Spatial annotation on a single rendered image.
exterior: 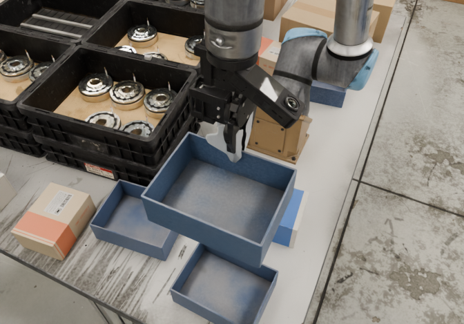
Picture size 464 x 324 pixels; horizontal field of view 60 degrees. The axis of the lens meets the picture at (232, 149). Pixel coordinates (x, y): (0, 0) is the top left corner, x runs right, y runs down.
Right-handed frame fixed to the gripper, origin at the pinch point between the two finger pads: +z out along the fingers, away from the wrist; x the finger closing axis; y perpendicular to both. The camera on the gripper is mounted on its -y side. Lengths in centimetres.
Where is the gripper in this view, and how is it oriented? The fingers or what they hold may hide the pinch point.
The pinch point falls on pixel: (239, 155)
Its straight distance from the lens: 67.6
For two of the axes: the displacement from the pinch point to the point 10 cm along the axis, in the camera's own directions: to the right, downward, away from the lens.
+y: -9.0, -3.3, 2.9
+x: -4.4, 6.2, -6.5
